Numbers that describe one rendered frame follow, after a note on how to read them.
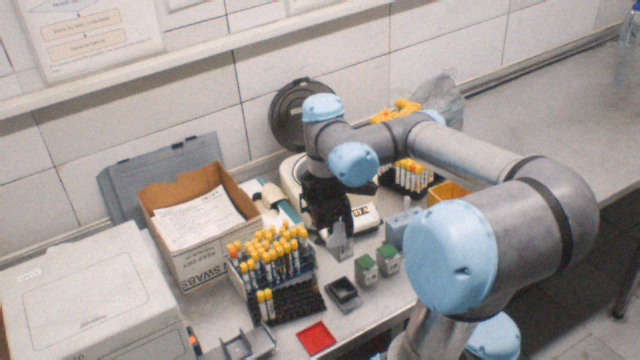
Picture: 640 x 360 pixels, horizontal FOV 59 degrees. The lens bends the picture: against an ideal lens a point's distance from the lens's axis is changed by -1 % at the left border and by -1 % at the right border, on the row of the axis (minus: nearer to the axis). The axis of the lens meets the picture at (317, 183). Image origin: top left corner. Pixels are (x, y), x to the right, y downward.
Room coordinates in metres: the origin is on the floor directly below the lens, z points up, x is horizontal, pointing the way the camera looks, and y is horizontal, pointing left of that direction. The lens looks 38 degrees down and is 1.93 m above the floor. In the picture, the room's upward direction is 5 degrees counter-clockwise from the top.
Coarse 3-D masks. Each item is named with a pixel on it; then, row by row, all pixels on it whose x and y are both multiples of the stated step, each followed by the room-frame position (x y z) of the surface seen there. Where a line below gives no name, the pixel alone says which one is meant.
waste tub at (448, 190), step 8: (440, 184) 1.18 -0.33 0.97; (448, 184) 1.19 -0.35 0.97; (456, 184) 1.20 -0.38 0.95; (432, 192) 1.15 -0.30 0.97; (440, 192) 1.18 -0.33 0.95; (448, 192) 1.19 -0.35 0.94; (456, 192) 1.20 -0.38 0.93; (464, 192) 1.21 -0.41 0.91; (432, 200) 1.14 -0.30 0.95; (440, 200) 1.11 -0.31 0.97
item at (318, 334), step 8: (304, 328) 0.81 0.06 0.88; (312, 328) 0.82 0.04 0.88; (320, 328) 0.82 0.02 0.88; (328, 328) 0.81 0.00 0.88; (304, 336) 0.80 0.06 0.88; (312, 336) 0.80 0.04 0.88; (320, 336) 0.79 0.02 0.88; (328, 336) 0.79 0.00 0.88; (304, 344) 0.77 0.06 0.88; (312, 344) 0.77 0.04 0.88; (320, 344) 0.77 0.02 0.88; (328, 344) 0.77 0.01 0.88; (312, 352) 0.75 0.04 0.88
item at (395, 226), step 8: (416, 208) 1.09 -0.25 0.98; (392, 216) 1.07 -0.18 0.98; (400, 216) 1.06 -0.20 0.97; (408, 216) 1.06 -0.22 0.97; (392, 224) 1.04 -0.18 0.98; (400, 224) 1.03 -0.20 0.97; (392, 232) 1.03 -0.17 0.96; (400, 232) 1.03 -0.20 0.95; (384, 240) 1.08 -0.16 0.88; (392, 240) 1.03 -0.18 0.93; (400, 240) 1.03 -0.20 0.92; (400, 248) 1.03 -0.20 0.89; (400, 256) 1.01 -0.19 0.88
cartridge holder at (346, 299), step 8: (336, 280) 0.93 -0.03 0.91; (344, 280) 0.94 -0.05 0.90; (328, 288) 0.92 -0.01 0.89; (336, 288) 0.92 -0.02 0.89; (344, 288) 0.92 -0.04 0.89; (352, 288) 0.91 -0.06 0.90; (336, 296) 0.89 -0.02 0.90; (344, 296) 0.88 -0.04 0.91; (352, 296) 0.89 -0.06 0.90; (336, 304) 0.88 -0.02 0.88; (344, 304) 0.87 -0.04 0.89; (352, 304) 0.87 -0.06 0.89; (360, 304) 0.88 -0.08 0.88; (344, 312) 0.85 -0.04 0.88
